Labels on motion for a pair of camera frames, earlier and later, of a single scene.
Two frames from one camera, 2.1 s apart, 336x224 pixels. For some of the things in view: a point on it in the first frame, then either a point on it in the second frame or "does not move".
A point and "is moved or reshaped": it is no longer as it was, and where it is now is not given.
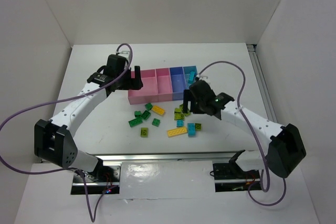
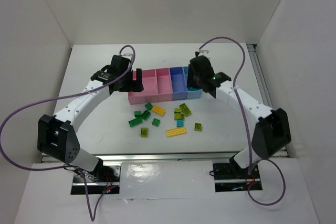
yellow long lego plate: x=175 y=131 does not move
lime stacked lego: x=178 y=114 does not move
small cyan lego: x=180 y=123 does not move
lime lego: x=198 y=127 does not move
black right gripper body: x=190 y=100 -> x=194 y=83
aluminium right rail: x=261 y=83 does not move
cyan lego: x=191 y=77 is moved or reshaped
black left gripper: x=132 y=80 does not move
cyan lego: x=191 y=129 is moved or reshaped
